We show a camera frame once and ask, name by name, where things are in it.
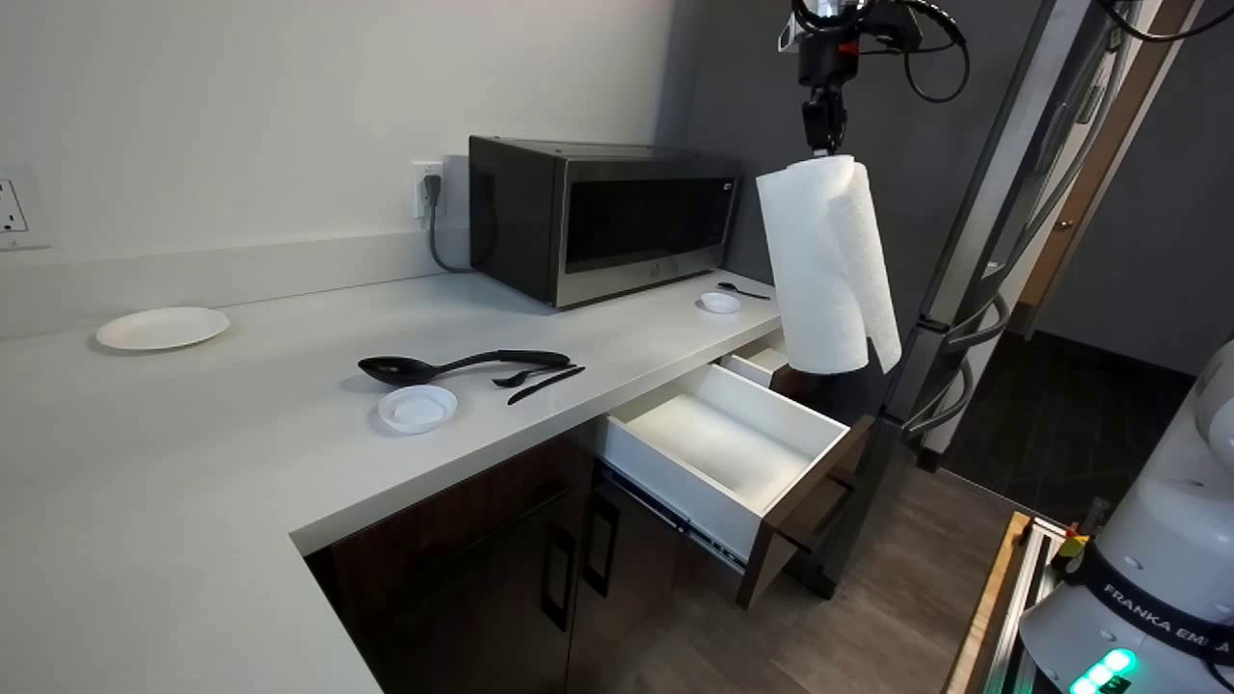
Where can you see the wall power outlet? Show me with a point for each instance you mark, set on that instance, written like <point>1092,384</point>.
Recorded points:
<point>14,216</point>

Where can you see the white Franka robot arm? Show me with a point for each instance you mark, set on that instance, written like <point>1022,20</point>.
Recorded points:
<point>1145,603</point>

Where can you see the white paper towel roll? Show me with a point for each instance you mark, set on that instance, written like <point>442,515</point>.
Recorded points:
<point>826,261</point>

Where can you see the open white narrow drawer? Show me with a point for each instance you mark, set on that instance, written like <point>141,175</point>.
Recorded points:
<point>763,366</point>

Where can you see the small black spoon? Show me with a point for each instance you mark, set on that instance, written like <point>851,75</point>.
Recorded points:
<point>729,286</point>

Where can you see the black serving spoon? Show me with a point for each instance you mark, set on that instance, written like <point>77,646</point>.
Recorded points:
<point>415,373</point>

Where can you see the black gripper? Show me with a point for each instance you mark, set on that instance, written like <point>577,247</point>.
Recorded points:
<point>826,61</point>

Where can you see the small white lid near microwave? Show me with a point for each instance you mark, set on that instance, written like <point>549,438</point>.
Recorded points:
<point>717,303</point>

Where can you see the stainless steel microwave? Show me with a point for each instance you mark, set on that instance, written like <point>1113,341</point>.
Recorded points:
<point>588,222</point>

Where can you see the dark wood cabinet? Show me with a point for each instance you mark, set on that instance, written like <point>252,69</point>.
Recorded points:
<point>542,576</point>

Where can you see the open white wide drawer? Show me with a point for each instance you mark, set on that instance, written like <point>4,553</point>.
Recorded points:
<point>743,470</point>

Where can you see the black plastic knife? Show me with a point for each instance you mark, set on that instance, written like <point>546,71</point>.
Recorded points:
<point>573,373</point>

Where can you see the white plate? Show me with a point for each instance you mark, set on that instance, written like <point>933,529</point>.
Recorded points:
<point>162,330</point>

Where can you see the wooden robot cart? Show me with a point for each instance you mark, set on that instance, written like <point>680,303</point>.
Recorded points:
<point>993,652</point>

